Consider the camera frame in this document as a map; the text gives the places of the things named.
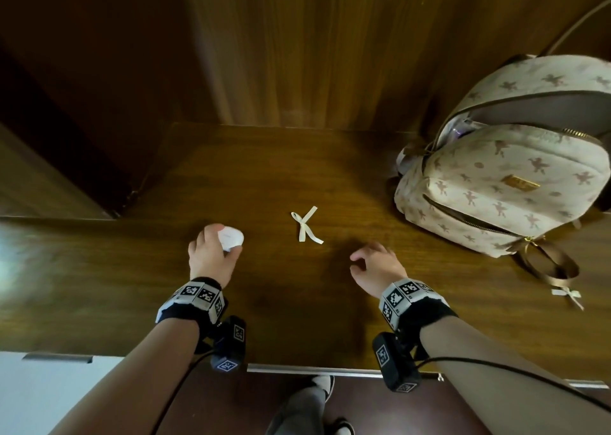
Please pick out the person's left hand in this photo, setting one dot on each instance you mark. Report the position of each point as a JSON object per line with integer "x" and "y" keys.
{"x": 210, "y": 258}

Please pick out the person's right forearm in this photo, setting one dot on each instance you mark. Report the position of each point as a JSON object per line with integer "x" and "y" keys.
{"x": 506, "y": 387}

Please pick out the person's white shoe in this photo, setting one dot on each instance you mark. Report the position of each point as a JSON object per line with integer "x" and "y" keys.
{"x": 324, "y": 384}

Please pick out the right black marker wristband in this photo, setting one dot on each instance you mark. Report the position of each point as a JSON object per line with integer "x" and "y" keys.
{"x": 410, "y": 303}

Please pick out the clear plastic bag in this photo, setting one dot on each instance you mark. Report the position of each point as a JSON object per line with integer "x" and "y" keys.
{"x": 458, "y": 129}

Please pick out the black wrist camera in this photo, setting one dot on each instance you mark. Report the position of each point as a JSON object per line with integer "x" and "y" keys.
{"x": 231, "y": 346}
{"x": 394, "y": 363}

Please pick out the cream patterned backpack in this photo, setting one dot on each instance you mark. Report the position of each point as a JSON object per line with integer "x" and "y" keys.
{"x": 501, "y": 177}

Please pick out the black marker wristband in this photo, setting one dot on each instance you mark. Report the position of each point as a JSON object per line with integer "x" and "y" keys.
{"x": 195, "y": 301}
{"x": 410, "y": 303}

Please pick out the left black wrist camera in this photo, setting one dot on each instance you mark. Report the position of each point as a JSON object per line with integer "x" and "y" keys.
{"x": 231, "y": 346}

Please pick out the person's grey clothing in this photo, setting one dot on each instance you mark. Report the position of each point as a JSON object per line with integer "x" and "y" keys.
{"x": 300, "y": 411}

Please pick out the white earbud case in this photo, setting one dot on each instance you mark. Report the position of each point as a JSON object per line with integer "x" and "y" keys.
{"x": 231, "y": 238}

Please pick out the person's right hand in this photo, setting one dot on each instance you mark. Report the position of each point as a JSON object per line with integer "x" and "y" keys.
{"x": 382, "y": 270}

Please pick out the small white ribbon bow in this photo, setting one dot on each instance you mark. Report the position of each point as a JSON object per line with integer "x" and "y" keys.
{"x": 568, "y": 294}

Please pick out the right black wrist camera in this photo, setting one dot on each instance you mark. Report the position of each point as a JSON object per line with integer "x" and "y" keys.
{"x": 394, "y": 363}

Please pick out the left black marker wristband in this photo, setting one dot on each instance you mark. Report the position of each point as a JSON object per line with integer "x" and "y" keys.
{"x": 195, "y": 301}

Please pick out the person's left forearm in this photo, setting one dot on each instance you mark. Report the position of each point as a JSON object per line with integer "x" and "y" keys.
{"x": 138, "y": 382}

